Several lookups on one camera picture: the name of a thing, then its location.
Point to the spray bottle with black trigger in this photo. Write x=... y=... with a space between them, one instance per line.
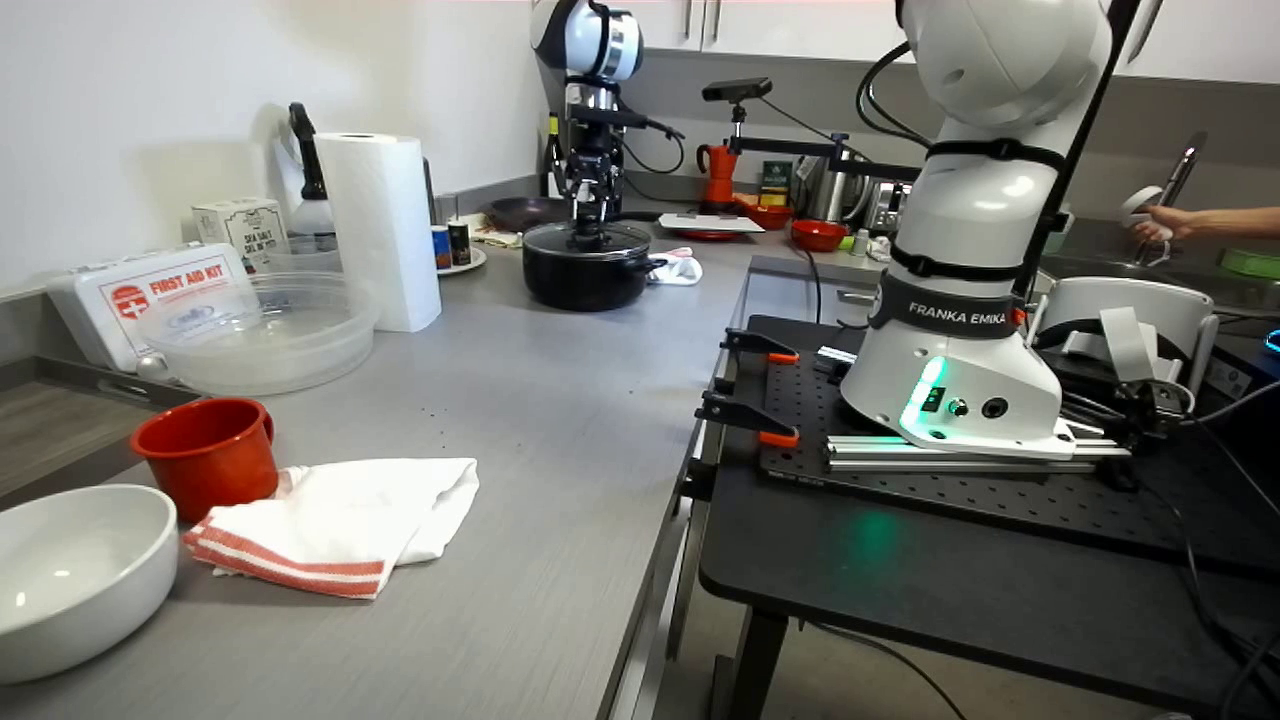
x=314 y=224

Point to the person's hand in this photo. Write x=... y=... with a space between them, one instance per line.
x=1163 y=224

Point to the black stereo camera bar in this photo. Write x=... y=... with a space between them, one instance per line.
x=739 y=90

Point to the steel kettle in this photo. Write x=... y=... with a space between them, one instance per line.
x=837 y=194

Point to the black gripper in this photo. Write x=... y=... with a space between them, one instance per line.
x=596 y=147

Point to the black cooking pot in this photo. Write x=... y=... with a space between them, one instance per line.
x=585 y=281

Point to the red pitcher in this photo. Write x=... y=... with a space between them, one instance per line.
x=722 y=177

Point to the black perforated robot table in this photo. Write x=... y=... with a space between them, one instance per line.
x=962 y=563

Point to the white wall cabinet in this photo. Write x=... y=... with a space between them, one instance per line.
x=785 y=24

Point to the white first aid kit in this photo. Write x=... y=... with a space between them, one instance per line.
x=146 y=303

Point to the blue spice jar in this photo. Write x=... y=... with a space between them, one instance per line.
x=443 y=245

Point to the white bowl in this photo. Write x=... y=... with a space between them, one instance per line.
x=83 y=578

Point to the steel faucet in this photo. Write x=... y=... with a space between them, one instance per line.
x=1182 y=175

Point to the green box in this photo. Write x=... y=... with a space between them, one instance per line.
x=774 y=183

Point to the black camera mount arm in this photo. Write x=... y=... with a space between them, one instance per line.
x=801 y=140

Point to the clear round plastic container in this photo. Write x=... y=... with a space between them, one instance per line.
x=266 y=340

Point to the white flat dish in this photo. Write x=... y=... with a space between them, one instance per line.
x=704 y=224

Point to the person's forearm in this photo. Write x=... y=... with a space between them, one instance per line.
x=1235 y=220

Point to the red cup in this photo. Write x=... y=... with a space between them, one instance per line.
x=207 y=457

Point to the green sponge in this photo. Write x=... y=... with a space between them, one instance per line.
x=1248 y=267

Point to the white patterned box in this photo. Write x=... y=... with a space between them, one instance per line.
x=243 y=224

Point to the white paper towel roll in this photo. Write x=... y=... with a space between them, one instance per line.
x=387 y=235

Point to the red bowl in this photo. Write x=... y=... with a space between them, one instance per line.
x=769 y=212
x=816 y=237

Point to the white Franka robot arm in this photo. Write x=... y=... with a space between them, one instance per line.
x=980 y=202

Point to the dark round pan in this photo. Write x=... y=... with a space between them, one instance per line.
x=521 y=212

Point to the aluminium rail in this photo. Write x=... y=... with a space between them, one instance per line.
x=962 y=451

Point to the black clamp with orange tip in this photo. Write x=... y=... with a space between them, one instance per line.
x=763 y=344
x=745 y=425

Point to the white VR headset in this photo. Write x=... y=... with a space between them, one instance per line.
x=1135 y=312

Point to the dark glass bottle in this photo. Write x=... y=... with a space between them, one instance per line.
x=554 y=164

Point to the small white plate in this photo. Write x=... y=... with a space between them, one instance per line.
x=470 y=267

